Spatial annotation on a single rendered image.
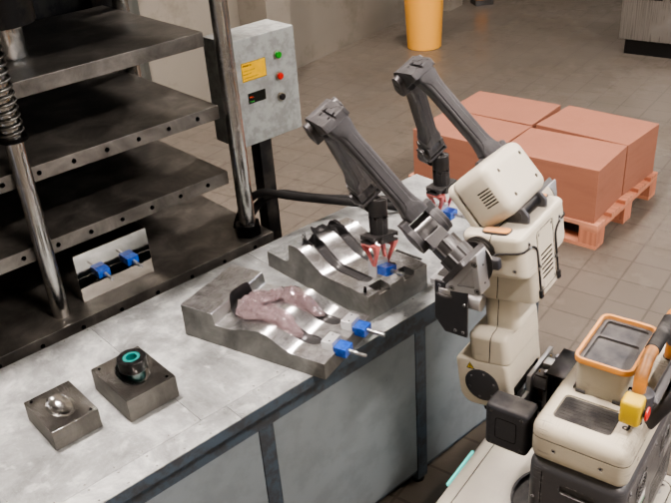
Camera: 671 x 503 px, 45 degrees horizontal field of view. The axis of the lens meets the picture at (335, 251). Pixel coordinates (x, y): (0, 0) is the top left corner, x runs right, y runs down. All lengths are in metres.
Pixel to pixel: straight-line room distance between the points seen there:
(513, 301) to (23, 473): 1.32
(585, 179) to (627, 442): 2.46
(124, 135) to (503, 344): 1.37
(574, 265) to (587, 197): 0.37
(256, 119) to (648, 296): 2.12
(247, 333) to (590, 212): 2.53
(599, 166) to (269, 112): 1.95
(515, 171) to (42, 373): 1.45
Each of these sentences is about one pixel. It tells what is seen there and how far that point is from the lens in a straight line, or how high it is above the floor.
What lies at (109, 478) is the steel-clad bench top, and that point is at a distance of 2.13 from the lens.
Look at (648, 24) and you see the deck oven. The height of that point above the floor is 0.28.
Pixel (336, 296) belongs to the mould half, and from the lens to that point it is 2.58.
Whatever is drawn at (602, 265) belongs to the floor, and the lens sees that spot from 4.41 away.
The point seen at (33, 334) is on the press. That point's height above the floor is 0.79.
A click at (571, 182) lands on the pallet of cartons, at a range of 4.44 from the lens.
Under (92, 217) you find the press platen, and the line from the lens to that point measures 2.82.
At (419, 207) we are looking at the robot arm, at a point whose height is 1.31.
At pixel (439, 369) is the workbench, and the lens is 2.87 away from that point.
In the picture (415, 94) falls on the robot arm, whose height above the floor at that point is 1.42.
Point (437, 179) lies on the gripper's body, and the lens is 2.78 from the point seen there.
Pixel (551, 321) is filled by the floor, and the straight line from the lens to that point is 3.94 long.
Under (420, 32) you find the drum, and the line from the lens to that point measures 7.92.
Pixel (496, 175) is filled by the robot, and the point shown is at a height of 1.37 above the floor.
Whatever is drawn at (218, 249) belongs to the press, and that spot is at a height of 0.78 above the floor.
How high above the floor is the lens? 2.22
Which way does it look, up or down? 30 degrees down
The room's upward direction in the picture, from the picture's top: 4 degrees counter-clockwise
